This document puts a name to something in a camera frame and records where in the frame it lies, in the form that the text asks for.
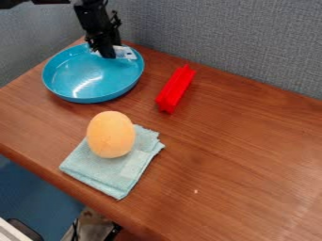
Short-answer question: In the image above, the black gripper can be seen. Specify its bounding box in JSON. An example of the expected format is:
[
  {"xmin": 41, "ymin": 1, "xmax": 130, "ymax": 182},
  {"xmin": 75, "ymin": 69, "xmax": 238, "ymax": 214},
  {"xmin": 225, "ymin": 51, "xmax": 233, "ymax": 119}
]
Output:
[{"xmin": 75, "ymin": 3, "xmax": 122, "ymax": 58}]

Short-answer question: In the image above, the white toothpaste tube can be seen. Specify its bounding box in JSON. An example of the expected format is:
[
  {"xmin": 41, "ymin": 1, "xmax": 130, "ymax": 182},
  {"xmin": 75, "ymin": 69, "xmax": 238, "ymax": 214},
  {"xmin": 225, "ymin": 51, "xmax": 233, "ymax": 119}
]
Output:
[{"xmin": 94, "ymin": 45, "xmax": 140, "ymax": 61}]

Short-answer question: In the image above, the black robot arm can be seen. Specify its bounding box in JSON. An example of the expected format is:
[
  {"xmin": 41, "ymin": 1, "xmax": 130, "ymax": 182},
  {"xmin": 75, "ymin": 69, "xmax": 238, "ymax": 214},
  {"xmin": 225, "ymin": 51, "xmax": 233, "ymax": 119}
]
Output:
[{"xmin": 0, "ymin": 0, "xmax": 122, "ymax": 58}]

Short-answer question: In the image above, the blue plate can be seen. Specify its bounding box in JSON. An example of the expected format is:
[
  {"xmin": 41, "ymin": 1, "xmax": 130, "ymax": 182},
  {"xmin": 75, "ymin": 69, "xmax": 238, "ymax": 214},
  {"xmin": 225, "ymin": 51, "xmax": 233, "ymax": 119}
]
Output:
[{"xmin": 42, "ymin": 43, "xmax": 145, "ymax": 104}]

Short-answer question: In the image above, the red plastic block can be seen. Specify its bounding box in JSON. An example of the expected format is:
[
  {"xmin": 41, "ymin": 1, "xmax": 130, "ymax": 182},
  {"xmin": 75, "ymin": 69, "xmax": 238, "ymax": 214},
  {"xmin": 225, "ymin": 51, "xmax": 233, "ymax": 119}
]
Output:
[{"xmin": 156, "ymin": 65, "xmax": 197, "ymax": 114}]

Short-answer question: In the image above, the orange egg-shaped ball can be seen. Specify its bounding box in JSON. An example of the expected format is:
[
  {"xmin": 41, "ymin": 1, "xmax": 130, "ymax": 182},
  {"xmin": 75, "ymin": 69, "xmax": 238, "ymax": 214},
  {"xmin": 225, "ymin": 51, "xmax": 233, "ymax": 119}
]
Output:
[{"xmin": 86, "ymin": 111, "xmax": 137, "ymax": 158}]

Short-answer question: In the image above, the light blue folded cloth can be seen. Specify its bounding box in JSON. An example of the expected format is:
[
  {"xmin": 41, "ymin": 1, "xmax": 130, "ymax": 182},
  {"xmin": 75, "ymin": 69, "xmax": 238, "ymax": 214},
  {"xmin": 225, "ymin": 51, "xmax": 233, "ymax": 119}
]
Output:
[{"xmin": 59, "ymin": 125, "xmax": 165, "ymax": 200}]

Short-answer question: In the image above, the metal table leg bracket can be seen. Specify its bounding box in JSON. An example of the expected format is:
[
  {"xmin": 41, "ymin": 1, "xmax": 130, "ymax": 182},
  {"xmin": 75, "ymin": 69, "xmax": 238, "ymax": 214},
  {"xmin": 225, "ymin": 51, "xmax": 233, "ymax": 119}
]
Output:
[{"xmin": 61, "ymin": 207, "xmax": 122, "ymax": 241}]

